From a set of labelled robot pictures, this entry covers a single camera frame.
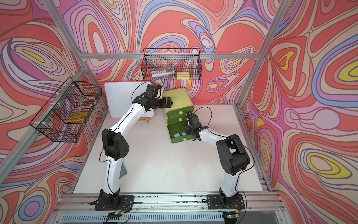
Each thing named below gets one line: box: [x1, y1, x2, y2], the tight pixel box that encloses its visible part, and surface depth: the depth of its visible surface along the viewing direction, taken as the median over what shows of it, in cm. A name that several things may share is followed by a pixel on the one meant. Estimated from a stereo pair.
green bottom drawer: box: [167, 123, 194, 144], surface depth 98 cm
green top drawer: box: [166, 105, 195, 118], surface depth 93 cm
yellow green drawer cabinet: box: [161, 87, 195, 138], surface depth 95 cm
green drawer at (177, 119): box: [166, 114, 188, 125], surface depth 98 cm
